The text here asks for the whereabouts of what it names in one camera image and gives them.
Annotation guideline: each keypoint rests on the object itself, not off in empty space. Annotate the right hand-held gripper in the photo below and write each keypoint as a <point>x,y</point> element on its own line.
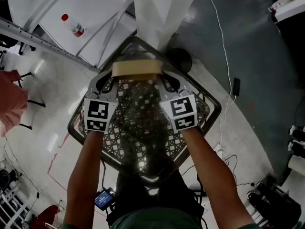
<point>182,106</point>

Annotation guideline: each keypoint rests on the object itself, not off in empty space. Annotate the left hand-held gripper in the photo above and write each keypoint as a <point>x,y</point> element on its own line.
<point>96,110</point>

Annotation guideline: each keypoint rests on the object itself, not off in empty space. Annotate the beige plastic tray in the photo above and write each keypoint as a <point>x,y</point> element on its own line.
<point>135,68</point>

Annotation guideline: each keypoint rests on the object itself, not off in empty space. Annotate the person's right forearm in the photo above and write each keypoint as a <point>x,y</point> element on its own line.
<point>209,175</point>

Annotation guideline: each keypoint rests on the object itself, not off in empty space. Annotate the person's left forearm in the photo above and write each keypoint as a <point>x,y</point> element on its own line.
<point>83,175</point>

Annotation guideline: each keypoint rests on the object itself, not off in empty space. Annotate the black round base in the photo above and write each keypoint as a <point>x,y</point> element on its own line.
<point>179,59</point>

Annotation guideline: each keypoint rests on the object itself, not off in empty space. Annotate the black woven glass-top table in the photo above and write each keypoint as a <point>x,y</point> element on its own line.
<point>138,128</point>

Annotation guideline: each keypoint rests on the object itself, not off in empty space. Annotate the black phone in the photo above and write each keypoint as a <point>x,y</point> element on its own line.
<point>236,87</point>

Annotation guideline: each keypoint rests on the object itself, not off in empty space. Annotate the white metal shelf rack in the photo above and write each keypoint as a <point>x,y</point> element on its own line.
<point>95,20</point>

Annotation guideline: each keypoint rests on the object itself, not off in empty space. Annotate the red-capped plastic bottle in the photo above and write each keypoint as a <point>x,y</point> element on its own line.
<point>74,26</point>

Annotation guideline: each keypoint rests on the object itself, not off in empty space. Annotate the black metal chair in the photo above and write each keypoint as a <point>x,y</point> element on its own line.
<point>35,102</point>

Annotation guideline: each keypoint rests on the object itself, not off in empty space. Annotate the white power strip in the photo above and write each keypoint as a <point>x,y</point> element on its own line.
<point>218,149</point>

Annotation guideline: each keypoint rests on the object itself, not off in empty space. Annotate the pink cloth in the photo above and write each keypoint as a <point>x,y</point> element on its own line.
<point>12,99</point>

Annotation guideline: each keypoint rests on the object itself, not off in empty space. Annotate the person's black trousers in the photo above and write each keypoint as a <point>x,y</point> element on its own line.
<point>166,197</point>

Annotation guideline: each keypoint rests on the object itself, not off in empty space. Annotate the small screen device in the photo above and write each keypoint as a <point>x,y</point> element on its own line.
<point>103,199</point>

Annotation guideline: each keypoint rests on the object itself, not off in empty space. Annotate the red white canister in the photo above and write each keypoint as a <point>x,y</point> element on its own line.
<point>274,8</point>

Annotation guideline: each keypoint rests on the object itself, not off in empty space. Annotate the person's green shirt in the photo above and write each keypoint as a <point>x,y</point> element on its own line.
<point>155,219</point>

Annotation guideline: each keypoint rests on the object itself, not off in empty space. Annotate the black bag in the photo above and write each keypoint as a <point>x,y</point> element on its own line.
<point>271,206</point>

